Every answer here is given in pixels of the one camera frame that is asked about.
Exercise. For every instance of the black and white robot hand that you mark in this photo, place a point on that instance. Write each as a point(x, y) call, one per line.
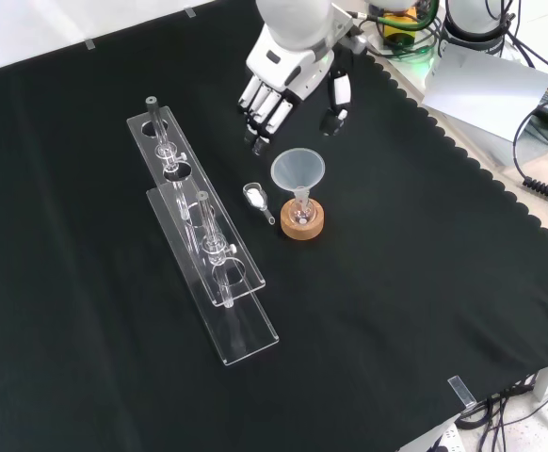
point(278, 66)

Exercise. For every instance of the black cloth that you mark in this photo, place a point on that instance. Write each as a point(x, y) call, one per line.
point(373, 292)

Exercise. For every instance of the clear acrylic funnel stand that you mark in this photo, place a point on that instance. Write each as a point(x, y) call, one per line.
point(198, 221)

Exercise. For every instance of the translucent plastic funnel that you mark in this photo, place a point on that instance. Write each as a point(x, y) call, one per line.
point(297, 167)

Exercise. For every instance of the clear tape strip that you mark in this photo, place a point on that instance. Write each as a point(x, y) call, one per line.
point(461, 391)

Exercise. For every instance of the pale board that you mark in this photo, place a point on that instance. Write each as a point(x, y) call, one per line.
point(486, 89)

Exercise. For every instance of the white power strip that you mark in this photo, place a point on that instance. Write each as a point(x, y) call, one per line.
point(446, 438)

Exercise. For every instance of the grey tape piece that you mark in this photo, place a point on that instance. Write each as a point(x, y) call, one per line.
point(90, 44)
point(190, 12)

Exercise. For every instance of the small round-bottom glass flask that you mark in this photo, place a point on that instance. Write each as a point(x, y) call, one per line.
point(301, 212)

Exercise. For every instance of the yellow stop button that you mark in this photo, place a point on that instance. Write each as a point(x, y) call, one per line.
point(398, 28)

